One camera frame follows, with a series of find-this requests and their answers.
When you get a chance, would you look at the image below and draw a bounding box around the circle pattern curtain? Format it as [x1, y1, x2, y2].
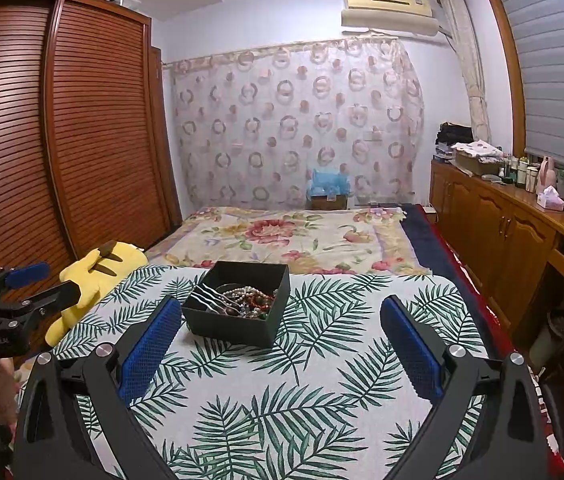
[162, 37, 425, 211]

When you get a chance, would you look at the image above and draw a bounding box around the pink tissue box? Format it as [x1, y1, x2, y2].
[536, 185, 564, 209]

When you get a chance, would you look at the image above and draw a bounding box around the wooden window frame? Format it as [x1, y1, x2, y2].
[482, 0, 528, 151]

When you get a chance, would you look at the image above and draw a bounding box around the silver hair fork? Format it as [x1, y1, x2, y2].
[192, 282, 243, 316]

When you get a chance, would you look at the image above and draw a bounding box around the grey window blind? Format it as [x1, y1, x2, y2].
[492, 0, 564, 181]

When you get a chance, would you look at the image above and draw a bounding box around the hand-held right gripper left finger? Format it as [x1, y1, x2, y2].
[12, 294, 183, 480]

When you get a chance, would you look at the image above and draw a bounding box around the brown slatted wardrobe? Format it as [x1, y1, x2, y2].
[0, 0, 183, 361]

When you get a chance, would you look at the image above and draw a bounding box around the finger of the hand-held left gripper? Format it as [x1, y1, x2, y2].
[0, 279, 83, 321]
[0, 262, 52, 306]

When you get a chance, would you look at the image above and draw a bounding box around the group of bottles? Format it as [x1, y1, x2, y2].
[499, 152, 543, 193]

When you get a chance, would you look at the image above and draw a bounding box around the blue bag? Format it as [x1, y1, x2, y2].
[306, 164, 352, 196]

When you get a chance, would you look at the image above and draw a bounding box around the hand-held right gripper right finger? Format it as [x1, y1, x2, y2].
[379, 294, 553, 480]

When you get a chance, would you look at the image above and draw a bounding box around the wooden cabinet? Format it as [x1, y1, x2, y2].
[429, 157, 564, 346]

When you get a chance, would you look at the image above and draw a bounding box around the white air conditioner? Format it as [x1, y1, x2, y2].
[340, 0, 440, 36]

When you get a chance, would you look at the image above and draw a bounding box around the pile of black clothes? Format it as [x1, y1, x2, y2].
[434, 121, 475, 158]

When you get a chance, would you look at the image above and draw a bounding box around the red cloth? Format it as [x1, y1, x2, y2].
[442, 240, 564, 480]

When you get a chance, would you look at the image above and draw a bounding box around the leaf print cloth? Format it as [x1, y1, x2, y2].
[14, 265, 528, 480]

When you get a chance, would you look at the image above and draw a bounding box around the black square box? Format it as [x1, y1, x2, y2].
[182, 260, 291, 348]

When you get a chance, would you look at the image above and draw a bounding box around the pearl bead bracelet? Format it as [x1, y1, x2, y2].
[217, 285, 275, 302]

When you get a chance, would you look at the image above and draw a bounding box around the person's left hand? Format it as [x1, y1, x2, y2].
[0, 355, 19, 428]

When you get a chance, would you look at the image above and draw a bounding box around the cream side curtain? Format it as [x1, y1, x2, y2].
[437, 0, 493, 143]

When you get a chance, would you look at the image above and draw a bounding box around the yellow plush toy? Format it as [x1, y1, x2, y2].
[44, 241, 149, 346]

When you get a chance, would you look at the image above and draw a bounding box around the floral blanket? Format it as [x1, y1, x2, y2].
[144, 205, 433, 276]

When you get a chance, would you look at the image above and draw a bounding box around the dark blue blanket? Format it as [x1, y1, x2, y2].
[369, 202, 463, 291]

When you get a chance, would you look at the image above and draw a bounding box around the small cardboard box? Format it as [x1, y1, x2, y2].
[311, 192, 349, 211]

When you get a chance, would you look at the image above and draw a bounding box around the pink plush rabbit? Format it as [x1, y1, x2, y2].
[536, 156, 558, 192]

